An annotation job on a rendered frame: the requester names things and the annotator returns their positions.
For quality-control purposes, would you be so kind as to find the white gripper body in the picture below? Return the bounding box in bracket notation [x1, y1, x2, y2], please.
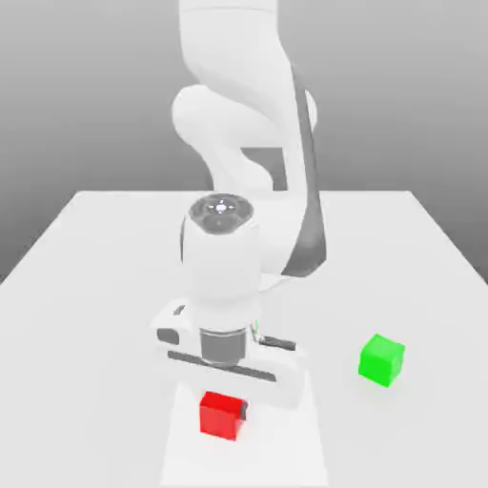
[164, 342, 307, 406]

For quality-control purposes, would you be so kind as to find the small red cube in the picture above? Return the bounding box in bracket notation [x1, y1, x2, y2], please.
[198, 390, 248, 442]

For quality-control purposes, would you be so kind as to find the small green cube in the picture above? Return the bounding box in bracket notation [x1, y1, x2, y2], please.
[357, 333, 406, 389]

